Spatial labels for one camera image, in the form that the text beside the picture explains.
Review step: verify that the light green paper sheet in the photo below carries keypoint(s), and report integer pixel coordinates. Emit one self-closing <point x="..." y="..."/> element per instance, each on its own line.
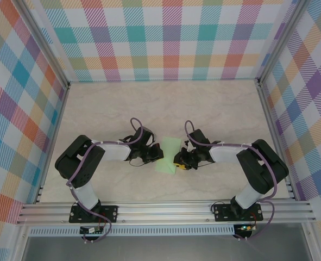
<point x="169" y="146"/>

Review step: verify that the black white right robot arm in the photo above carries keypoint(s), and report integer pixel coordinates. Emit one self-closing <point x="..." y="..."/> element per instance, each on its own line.
<point x="260" y="171"/>

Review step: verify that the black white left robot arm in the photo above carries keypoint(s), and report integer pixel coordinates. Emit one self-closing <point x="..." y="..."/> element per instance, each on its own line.
<point x="80" y="166"/>

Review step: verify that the grey metal panel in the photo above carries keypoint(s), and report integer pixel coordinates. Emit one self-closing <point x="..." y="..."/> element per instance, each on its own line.
<point x="163" y="248"/>

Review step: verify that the circuit board with green light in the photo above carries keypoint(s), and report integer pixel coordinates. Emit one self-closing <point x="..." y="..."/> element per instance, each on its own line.
<point x="245" y="227"/>

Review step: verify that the black circuit board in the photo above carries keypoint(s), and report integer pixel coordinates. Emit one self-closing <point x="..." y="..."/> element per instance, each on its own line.
<point x="91" y="230"/>

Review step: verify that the aluminium mounting rail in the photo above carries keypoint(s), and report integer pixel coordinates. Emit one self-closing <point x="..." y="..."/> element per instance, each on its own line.
<point x="163" y="213"/>

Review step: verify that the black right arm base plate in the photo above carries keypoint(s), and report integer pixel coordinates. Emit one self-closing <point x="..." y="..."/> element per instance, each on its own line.
<point x="222" y="212"/>

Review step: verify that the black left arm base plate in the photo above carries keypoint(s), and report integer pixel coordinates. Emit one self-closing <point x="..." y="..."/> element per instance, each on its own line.
<point x="110" y="213"/>

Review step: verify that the aluminium side rail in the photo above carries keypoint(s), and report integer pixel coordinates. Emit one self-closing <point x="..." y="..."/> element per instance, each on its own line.
<point x="51" y="144"/>
<point x="277" y="141"/>

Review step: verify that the aluminium frame post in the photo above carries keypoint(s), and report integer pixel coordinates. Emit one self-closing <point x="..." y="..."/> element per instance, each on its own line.
<point x="44" y="44"/>
<point x="281" y="44"/>

